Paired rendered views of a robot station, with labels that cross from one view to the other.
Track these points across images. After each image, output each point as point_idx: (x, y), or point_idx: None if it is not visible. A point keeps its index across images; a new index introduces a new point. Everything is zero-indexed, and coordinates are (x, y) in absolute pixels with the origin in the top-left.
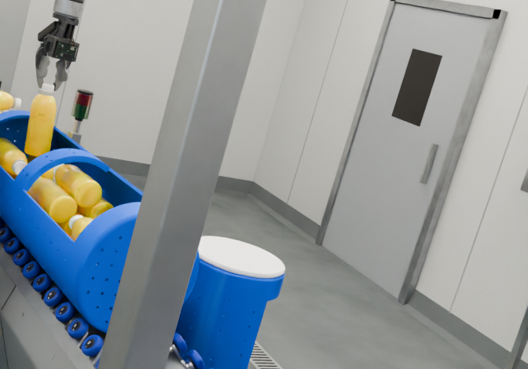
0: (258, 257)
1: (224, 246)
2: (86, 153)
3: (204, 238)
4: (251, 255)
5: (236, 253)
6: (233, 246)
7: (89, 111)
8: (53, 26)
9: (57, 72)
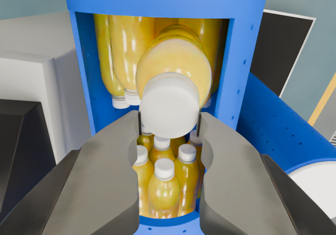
0: (335, 200)
1: (318, 185)
2: (171, 234)
3: (315, 169)
4: (329, 198)
5: (316, 195)
6: (333, 182)
7: None
8: None
9: (209, 166)
